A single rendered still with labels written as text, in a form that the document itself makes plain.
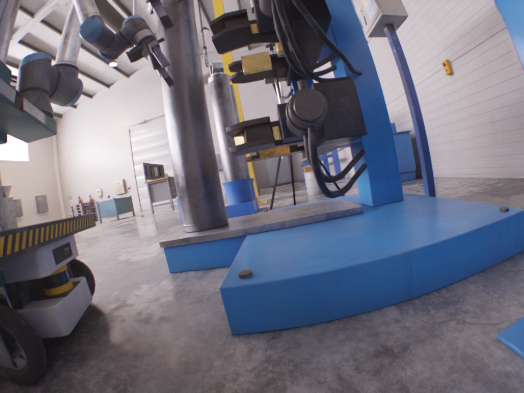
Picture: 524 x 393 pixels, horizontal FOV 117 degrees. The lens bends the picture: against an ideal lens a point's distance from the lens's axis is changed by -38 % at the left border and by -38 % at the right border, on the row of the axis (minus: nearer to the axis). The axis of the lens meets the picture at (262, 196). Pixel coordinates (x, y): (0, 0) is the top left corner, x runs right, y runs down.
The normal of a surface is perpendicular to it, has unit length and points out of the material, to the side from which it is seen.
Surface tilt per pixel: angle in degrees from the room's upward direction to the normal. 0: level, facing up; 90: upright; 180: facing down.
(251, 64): 90
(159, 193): 90
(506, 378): 0
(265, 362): 0
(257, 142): 90
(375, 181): 90
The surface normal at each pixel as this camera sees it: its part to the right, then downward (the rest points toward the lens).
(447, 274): -0.05, 0.07
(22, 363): 0.30, -0.07
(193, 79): 0.68, -0.08
